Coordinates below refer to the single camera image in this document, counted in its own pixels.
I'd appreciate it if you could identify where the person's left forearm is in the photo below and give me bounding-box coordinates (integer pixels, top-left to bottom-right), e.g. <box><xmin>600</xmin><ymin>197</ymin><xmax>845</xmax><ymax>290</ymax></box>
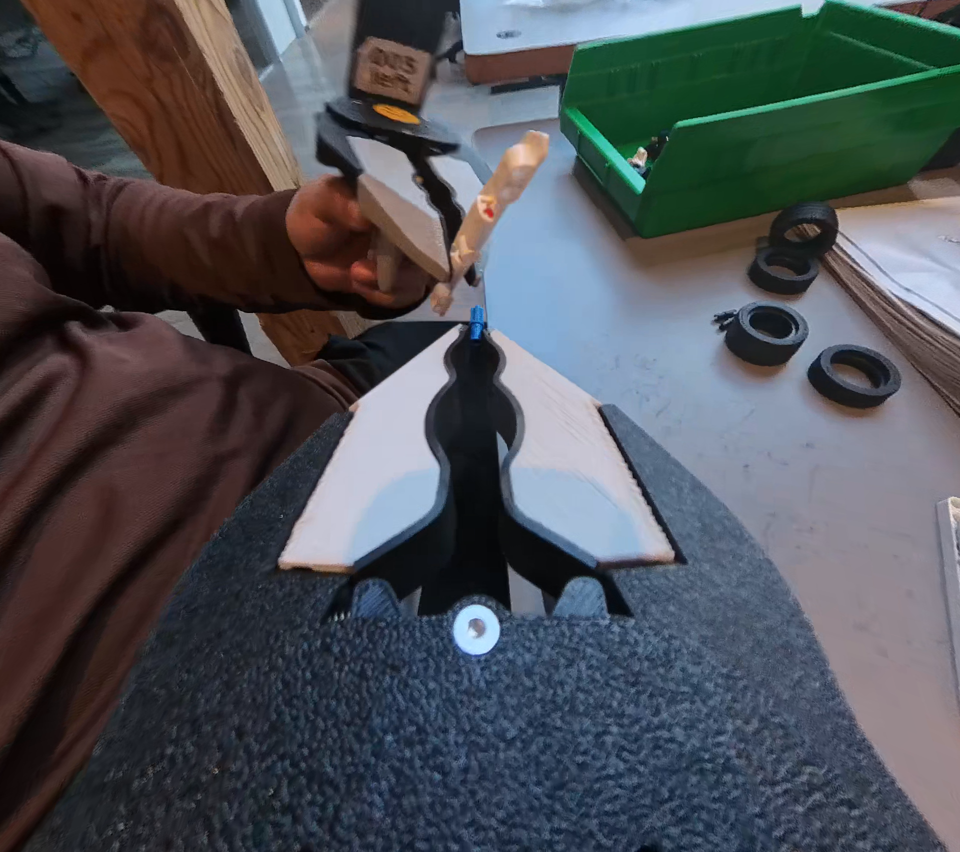
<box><xmin>0</xmin><ymin>139</ymin><xmax>331</xmax><ymax>313</ymax></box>

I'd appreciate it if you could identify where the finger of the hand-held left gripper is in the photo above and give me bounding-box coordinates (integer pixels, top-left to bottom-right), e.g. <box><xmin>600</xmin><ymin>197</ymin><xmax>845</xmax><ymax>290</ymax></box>
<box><xmin>351</xmin><ymin>138</ymin><xmax>472</xmax><ymax>286</ymax></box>
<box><xmin>448</xmin><ymin>143</ymin><xmax>492</xmax><ymax>289</ymax></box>

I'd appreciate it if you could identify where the grey desk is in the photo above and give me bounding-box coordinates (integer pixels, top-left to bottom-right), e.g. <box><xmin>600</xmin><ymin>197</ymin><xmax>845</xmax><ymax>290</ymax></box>
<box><xmin>472</xmin><ymin>117</ymin><xmax>960</xmax><ymax>845</ymax></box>

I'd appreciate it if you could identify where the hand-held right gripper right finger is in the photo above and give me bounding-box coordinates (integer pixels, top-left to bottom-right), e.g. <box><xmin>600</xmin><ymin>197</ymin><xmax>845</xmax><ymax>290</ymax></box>
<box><xmin>482</xmin><ymin>327</ymin><xmax>678</xmax><ymax>583</ymax></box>

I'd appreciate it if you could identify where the person's brown-shirted torso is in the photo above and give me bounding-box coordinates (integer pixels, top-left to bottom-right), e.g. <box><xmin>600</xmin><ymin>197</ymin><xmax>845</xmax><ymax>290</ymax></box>
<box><xmin>0</xmin><ymin>233</ymin><xmax>361</xmax><ymax>849</ymax></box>

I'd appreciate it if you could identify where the white beam with cylinders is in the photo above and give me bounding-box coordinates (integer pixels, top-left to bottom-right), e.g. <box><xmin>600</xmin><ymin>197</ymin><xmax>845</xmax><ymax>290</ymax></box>
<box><xmin>937</xmin><ymin>498</ymin><xmax>960</xmax><ymax>718</ymax></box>

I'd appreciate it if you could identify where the black rubber toy tyre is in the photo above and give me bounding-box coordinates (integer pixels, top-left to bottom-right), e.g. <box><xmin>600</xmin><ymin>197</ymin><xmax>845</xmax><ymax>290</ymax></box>
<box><xmin>747</xmin><ymin>244</ymin><xmax>821</xmax><ymax>295</ymax></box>
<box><xmin>768</xmin><ymin>201</ymin><xmax>840</xmax><ymax>253</ymax></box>
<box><xmin>723</xmin><ymin>302</ymin><xmax>810</xmax><ymax>367</ymax></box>
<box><xmin>807</xmin><ymin>344</ymin><xmax>902</xmax><ymax>409</ymax></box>

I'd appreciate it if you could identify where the person's left hand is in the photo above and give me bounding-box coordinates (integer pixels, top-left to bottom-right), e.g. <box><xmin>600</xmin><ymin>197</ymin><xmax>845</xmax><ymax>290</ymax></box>
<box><xmin>285</xmin><ymin>175</ymin><xmax>432</xmax><ymax>313</ymax></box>

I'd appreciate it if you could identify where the long white pointed panel piece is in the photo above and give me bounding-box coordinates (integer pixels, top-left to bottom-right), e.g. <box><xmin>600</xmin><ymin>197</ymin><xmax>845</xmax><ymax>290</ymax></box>
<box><xmin>429</xmin><ymin>130</ymin><xmax>551</xmax><ymax>317</ymax></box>

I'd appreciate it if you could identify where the green plastic bin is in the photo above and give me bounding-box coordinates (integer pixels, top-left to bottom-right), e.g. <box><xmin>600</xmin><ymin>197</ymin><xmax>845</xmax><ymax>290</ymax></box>
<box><xmin>558</xmin><ymin>0</ymin><xmax>960</xmax><ymax>239</ymax></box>

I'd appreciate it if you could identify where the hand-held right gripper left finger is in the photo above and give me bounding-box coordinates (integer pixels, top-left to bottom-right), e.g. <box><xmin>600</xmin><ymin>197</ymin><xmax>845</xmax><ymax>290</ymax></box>
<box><xmin>277</xmin><ymin>324</ymin><xmax>469</xmax><ymax>575</ymax></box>

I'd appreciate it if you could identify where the wooden bench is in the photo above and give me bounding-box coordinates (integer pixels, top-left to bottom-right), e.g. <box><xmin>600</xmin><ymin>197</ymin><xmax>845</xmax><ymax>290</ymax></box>
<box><xmin>0</xmin><ymin>0</ymin><xmax>350</xmax><ymax>367</ymax></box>

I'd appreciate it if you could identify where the open instruction booklet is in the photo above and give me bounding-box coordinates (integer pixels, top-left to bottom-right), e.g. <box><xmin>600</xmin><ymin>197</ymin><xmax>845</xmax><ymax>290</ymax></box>
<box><xmin>813</xmin><ymin>195</ymin><xmax>960</xmax><ymax>418</ymax></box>

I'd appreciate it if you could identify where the person's black garment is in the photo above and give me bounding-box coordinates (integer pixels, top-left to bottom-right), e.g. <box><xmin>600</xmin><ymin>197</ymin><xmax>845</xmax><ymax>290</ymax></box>
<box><xmin>318</xmin><ymin>321</ymin><xmax>451</xmax><ymax>395</ymax></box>

